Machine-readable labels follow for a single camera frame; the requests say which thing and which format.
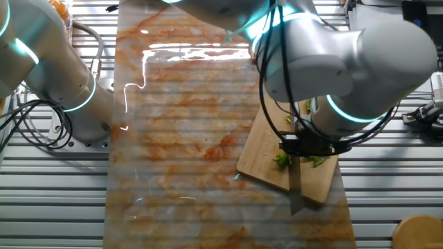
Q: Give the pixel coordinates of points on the small grey mounted camera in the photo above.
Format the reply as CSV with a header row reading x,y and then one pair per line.
x,y
427,111

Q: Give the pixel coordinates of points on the clear plastic fruit container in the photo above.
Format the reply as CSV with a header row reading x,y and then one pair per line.
x,y
70,20

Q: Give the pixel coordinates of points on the wooden dish rack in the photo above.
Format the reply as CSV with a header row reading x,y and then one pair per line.
x,y
254,57

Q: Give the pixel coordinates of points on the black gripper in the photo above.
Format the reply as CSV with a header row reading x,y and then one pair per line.
x,y
322,140

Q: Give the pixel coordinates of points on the small black clip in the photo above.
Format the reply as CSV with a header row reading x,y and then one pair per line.
x,y
111,8

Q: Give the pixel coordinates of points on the white ribbed device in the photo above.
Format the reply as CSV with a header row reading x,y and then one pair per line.
x,y
437,86

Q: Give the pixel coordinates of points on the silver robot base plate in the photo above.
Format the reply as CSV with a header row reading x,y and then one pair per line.
x,y
86,147

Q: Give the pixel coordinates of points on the bamboo cutting board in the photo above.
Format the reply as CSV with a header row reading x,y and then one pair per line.
x,y
263,155

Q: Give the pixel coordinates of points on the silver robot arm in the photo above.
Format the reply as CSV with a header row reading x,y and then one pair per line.
x,y
346,62

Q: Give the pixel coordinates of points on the steel kitchen knife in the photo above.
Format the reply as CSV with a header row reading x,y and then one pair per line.
x,y
296,183

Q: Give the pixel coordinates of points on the wooden mug tree stand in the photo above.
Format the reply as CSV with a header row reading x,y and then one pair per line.
x,y
420,233

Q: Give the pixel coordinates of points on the black smartphone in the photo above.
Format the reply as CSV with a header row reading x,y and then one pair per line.
x,y
413,12

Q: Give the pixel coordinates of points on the orange fruit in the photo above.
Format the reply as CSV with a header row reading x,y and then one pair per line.
x,y
59,8
67,32

